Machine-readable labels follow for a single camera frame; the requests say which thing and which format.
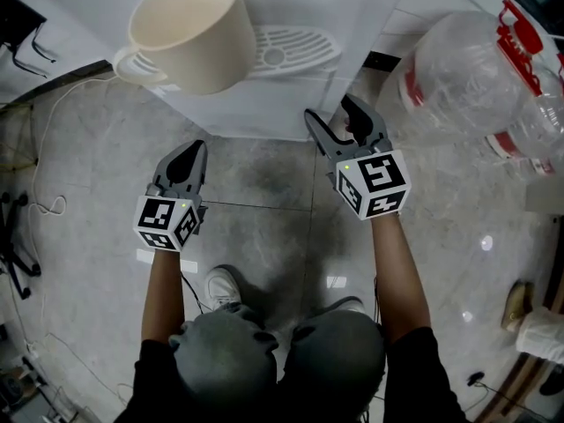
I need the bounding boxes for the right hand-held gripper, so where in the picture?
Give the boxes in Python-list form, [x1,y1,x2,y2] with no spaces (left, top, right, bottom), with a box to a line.
[303,93,413,222]

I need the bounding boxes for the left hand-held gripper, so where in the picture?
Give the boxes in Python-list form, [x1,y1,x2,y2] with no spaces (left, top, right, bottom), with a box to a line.
[133,139,209,253]

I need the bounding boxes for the white water dispenser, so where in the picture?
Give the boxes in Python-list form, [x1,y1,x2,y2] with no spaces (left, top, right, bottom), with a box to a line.
[112,0,415,143]

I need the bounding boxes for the person's left forearm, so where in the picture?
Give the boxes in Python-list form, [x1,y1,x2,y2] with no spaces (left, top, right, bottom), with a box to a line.
[141,248,186,343]

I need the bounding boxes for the person's right forearm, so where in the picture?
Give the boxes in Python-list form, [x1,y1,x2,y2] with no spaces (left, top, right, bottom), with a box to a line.
[369,216,432,345]

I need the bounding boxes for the person's left white shoe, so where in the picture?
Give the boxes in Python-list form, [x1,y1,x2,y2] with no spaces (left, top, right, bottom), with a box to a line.
[205,266,242,312]

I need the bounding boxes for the person's white shoe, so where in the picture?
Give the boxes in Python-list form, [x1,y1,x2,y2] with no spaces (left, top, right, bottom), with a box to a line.
[205,266,242,312]
[323,296,367,315]

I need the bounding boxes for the cream cup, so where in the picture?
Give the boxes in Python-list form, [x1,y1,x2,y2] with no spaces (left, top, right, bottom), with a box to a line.
[112,0,259,96]

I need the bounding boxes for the person's right white shoe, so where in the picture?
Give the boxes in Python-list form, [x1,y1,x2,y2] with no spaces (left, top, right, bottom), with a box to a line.
[323,296,367,315]

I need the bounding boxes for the person's grey jeans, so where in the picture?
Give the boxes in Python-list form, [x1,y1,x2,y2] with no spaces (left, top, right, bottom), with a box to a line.
[168,301,387,423]

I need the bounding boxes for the person's black printed shirt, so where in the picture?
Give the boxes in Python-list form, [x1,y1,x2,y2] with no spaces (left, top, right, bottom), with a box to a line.
[114,326,472,423]

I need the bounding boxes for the wooden bench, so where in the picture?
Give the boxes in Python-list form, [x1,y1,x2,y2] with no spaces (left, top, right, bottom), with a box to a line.
[475,350,564,423]

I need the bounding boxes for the empty red-handled water jug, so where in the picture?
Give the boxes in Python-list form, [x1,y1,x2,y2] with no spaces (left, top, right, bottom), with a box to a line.
[484,50,564,180]
[376,0,547,149]

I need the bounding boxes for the white floor cable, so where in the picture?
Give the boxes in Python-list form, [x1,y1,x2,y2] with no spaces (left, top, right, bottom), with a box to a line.
[26,75,120,218]

